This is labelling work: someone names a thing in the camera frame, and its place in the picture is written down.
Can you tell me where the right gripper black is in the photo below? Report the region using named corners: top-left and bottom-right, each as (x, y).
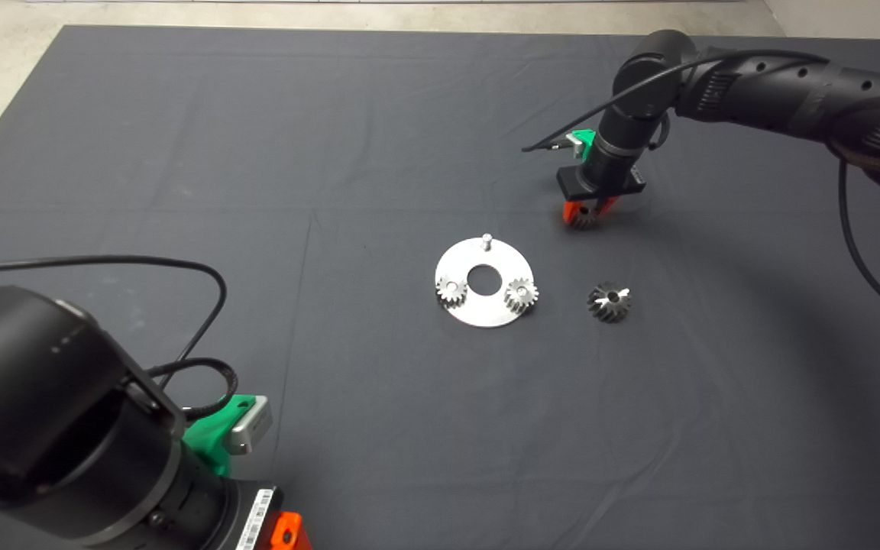
top-left (557, 167), bottom-right (647, 226)

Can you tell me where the large steel bevel gear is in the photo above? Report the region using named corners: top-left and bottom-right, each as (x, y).
top-left (587, 280), bottom-right (633, 323)

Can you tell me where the green left camera mount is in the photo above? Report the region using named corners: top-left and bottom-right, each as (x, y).
top-left (180, 394), bottom-right (257, 476)

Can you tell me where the black camera cable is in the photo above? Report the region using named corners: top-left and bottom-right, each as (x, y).
top-left (522, 50), bottom-right (880, 331)
top-left (0, 255), bottom-right (238, 421)

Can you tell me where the small shiny steel gear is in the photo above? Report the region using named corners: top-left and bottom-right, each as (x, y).
top-left (503, 277), bottom-right (540, 312)
top-left (436, 275), bottom-right (470, 308)

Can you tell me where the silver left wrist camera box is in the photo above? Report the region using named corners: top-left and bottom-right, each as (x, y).
top-left (228, 395), bottom-right (273, 456)

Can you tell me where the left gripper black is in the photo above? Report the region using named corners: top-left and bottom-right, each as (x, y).
top-left (215, 481), bottom-right (302, 550)

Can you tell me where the dark grey table cloth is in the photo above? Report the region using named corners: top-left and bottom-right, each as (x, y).
top-left (0, 23), bottom-right (880, 550)

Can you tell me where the round metal plate with hole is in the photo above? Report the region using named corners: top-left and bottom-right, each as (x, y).
top-left (435, 233), bottom-right (535, 329)

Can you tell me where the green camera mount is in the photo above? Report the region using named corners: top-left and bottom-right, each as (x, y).
top-left (180, 394), bottom-right (257, 476)
top-left (568, 130), bottom-right (600, 161)

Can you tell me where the green right camera mount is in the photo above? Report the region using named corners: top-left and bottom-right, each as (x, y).
top-left (568, 130), bottom-right (600, 161)

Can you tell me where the black left camera cable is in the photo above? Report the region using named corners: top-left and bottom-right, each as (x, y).
top-left (0, 255), bottom-right (238, 421)

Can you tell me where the black right camera cable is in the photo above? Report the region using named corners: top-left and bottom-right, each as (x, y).
top-left (522, 50), bottom-right (880, 331)

